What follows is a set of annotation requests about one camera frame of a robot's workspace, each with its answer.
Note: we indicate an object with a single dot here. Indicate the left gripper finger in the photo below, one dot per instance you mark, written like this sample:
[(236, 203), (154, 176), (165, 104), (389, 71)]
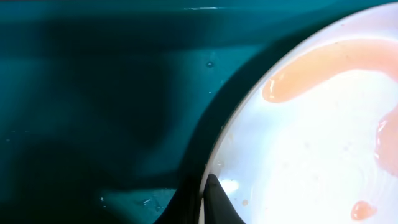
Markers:
[(217, 206)]

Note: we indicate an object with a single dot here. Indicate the white plate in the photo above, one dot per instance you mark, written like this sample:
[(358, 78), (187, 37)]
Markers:
[(315, 140)]

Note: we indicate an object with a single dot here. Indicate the teal plastic tray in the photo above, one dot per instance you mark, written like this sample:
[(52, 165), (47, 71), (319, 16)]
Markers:
[(110, 110)]

